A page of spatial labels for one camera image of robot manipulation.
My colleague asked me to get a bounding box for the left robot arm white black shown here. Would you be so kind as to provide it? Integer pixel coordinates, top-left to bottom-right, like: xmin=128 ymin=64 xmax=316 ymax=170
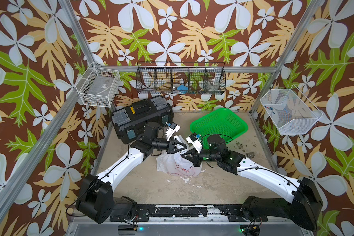
xmin=75 ymin=122 xmax=187 ymax=224

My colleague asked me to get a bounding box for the aluminium frame post left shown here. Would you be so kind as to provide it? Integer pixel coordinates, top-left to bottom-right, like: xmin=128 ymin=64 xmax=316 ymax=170
xmin=0 ymin=0 xmax=119 ymax=225

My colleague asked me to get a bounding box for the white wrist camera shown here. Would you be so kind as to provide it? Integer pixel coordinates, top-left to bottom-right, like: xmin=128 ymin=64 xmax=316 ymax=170
xmin=165 ymin=123 xmax=181 ymax=141
xmin=186 ymin=133 xmax=203 ymax=153

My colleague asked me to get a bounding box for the white wire basket right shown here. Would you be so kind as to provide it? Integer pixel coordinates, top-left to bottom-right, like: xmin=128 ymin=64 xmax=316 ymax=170
xmin=260 ymin=86 xmax=324 ymax=136

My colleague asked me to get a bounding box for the green plastic perforated basket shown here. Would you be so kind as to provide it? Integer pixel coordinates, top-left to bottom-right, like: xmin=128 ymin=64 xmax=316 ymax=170
xmin=190 ymin=108 xmax=248 ymax=149

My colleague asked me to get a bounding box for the aluminium frame post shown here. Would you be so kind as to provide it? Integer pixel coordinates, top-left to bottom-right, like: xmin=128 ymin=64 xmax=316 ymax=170
xmin=0 ymin=0 xmax=119 ymax=225
xmin=249 ymin=1 xmax=324 ymax=115

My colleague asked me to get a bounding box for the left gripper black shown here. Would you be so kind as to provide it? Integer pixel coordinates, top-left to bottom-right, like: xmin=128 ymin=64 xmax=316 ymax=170
xmin=151 ymin=136 xmax=186 ymax=154

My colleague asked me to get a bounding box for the black wire basket rear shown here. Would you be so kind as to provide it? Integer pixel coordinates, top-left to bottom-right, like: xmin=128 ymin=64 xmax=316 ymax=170
xmin=135 ymin=62 xmax=226 ymax=95

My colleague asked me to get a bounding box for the white wire basket left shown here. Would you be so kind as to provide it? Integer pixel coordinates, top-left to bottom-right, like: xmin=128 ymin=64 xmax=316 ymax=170
xmin=76 ymin=63 xmax=121 ymax=108

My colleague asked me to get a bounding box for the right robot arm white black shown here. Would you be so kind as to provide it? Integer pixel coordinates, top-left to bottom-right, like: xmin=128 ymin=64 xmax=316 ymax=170
xmin=182 ymin=133 xmax=324 ymax=232

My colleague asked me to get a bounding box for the white plastic shopping bag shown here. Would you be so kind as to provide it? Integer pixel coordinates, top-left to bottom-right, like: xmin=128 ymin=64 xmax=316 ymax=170
xmin=156 ymin=135 xmax=202 ymax=177

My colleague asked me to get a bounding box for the white wire basket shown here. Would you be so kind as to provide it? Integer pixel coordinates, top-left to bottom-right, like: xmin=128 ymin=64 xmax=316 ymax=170
xmin=76 ymin=63 xmax=121 ymax=108
xmin=260 ymin=86 xmax=324 ymax=136

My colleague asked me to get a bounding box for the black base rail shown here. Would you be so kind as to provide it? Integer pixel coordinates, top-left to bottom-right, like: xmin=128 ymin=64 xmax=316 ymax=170
xmin=112 ymin=203 xmax=254 ymax=223

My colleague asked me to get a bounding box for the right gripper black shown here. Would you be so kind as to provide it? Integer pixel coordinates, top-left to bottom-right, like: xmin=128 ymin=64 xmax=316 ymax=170
xmin=181 ymin=146 xmax=221 ymax=167

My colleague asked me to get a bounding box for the black tool case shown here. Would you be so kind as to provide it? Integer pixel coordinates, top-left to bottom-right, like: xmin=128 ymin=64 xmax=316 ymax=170
xmin=112 ymin=95 xmax=174 ymax=144

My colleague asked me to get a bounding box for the blue object in rear basket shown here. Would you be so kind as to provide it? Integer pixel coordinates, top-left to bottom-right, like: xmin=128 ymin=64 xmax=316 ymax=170
xmin=177 ymin=85 xmax=188 ymax=94

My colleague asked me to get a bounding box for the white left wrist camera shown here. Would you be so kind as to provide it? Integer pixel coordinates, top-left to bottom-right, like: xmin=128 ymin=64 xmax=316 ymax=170
xmin=165 ymin=123 xmax=181 ymax=141

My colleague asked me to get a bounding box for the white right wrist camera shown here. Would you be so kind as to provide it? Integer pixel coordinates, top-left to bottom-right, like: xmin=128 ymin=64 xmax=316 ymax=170
xmin=186 ymin=133 xmax=203 ymax=153

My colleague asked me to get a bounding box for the aluminium frame post right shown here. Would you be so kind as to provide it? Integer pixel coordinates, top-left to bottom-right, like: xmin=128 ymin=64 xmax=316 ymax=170
xmin=249 ymin=1 xmax=324 ymax=115

